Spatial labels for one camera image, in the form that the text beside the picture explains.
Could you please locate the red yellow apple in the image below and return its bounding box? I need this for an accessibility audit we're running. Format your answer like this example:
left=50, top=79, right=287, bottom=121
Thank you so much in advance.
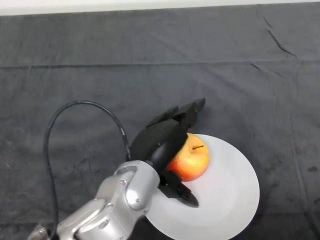
left=166, top=133, right=210, bottom=182

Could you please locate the black cloth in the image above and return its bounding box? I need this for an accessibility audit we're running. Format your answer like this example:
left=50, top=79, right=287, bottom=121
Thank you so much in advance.
left=0, top=3, right=320, bottom=240

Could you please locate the white round plate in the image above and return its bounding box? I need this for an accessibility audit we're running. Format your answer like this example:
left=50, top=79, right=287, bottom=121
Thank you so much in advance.
left=144, top=133, right=261, bottom=240

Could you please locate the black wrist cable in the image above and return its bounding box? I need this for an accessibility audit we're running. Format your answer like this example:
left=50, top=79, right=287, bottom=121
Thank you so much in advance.
left=43, top=100, right=132, bottom=240

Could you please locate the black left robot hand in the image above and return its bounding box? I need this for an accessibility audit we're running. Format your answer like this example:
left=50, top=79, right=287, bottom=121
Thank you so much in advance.
left=130, top=97, right=207, bottom=208

